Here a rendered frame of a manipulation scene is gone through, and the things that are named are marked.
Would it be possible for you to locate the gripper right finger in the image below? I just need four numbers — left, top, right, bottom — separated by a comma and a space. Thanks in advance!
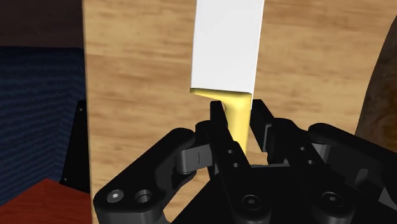
249, 99, 397, 224

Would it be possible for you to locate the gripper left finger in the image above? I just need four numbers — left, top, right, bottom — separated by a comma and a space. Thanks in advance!
93, 100, 273, 224

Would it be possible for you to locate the white knife with yellow handle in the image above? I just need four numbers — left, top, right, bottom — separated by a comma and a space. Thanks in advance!
190, 0, 265, 156

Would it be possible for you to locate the brown round object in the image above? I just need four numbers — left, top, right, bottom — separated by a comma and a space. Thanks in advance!
354, 29, 397, 153

